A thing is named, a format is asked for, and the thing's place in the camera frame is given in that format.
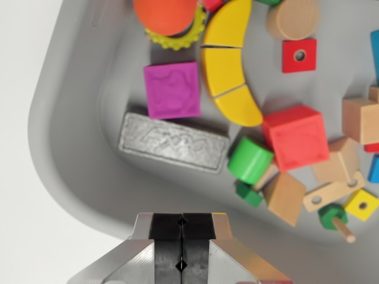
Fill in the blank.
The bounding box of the wooden bar with holes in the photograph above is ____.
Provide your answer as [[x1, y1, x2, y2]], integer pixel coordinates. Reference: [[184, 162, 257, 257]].
[[302, 170, 367, 213]]

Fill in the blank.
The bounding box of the yellow banana stem piece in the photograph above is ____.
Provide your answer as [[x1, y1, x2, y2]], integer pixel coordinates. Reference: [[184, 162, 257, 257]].
[[202, 0, 253, 49]]

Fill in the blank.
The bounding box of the grey plastic bin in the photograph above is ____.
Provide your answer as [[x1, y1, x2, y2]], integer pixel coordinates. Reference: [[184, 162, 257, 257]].
[[27, 0, 379, 259]]

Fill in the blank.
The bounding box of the natural wooden cylinder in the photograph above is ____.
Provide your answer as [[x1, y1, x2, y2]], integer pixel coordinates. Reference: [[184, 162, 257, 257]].
[[266, 0, 322, 41]]

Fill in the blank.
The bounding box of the red notched wooden block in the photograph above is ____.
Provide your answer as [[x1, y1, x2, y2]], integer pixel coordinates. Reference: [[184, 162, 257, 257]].
[[203, 0, 224, 12]]

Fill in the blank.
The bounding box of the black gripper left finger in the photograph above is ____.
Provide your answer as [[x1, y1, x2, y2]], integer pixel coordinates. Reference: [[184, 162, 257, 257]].
[[66, 212, 184, 284]]

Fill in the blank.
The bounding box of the orange foam ball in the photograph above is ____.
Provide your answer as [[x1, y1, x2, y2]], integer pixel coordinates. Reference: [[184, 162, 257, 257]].
[[133, 0, 199, 37]]

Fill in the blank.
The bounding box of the natural wooden triangular block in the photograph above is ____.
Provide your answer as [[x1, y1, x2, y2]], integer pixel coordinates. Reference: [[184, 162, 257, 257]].
[[261, 171, 307, 228]]

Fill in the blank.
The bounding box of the yellow banana tip piece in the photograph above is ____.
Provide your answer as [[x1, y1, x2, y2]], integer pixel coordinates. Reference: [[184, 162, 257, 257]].
[[214, 83, 264, 128]]

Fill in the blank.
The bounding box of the grey Expo foam eraser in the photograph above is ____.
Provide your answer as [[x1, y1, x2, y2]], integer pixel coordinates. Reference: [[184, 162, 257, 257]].
[[118, 111, 232, 176]]

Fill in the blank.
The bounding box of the flat red block with hole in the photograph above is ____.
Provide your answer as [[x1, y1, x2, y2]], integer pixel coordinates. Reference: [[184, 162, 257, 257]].
[[281, 38, 318, 74]]

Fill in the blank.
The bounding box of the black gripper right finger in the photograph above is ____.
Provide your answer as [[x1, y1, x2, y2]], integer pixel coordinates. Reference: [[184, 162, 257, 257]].
[[182, 212, 293, 284]]

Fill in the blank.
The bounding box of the small green wooden block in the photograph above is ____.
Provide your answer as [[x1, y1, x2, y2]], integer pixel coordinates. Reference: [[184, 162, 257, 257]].
[[235, 181, 264, 208]]

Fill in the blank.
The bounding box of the green wooden cylinder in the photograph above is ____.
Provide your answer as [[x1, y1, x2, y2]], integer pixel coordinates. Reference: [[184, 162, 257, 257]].
[[227, 135, 275, 185]]

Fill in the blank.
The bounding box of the yellow-green gear ring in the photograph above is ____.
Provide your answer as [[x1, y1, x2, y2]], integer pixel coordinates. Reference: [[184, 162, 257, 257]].
[[144, 4, 208, 51]]

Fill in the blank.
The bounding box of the yellow cube with hole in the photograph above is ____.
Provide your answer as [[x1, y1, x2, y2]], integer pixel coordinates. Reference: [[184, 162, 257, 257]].
[[343, 189, 379, 222]]

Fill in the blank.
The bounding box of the green wooden nut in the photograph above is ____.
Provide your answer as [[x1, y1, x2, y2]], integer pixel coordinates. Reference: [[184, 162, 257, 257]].
[[317, 203, 349, 230]]

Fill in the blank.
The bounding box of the magenta embossed soft cube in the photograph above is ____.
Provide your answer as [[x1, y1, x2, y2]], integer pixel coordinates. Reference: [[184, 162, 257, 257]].
[[143, 61, 203, 121]]

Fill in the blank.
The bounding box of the red embossed soft cube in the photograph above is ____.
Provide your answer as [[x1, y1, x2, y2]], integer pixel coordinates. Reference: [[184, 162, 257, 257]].
[[261, 104, 330, 173]]

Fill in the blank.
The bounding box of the small blue wooden block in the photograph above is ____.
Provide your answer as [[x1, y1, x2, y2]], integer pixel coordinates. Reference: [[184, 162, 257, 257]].
[[367, 153, 379, 185]]

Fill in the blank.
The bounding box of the natural wooden peg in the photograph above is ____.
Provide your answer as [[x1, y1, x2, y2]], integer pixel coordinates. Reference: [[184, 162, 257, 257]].
[[332, 217, 356, 244], [252, 163, 280, 192]]

